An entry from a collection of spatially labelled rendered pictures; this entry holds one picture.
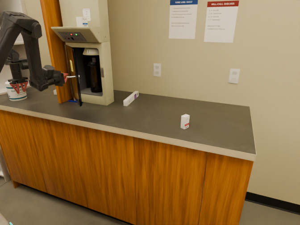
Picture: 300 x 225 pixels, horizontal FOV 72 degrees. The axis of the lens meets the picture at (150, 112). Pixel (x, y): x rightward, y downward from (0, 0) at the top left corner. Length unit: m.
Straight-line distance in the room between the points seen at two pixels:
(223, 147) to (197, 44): 0.89
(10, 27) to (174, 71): 1.20
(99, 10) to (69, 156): 1.06
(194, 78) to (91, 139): 0.95
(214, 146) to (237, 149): 0.11
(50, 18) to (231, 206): 1.70
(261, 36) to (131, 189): 1.40
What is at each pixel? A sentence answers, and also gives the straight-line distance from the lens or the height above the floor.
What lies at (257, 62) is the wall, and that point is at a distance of 1.73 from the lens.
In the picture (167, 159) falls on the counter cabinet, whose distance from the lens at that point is 1.28.
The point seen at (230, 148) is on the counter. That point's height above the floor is 0.94.
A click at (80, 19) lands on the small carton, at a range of 1.53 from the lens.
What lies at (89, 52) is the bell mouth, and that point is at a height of 1.33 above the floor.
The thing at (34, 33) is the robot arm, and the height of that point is 1.49.
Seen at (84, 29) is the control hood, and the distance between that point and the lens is 1.48.
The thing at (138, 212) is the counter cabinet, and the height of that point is 0.25.
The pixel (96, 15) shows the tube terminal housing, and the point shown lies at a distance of 1.56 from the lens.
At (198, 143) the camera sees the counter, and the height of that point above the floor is 0.94.
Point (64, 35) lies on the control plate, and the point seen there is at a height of 1.46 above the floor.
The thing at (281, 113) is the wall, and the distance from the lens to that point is 1.86.
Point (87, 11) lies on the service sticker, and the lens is 1.60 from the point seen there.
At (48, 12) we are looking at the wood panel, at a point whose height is 1.60.
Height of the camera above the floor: 1.52
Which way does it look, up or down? 23 degrees down
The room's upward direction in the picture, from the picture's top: straight up
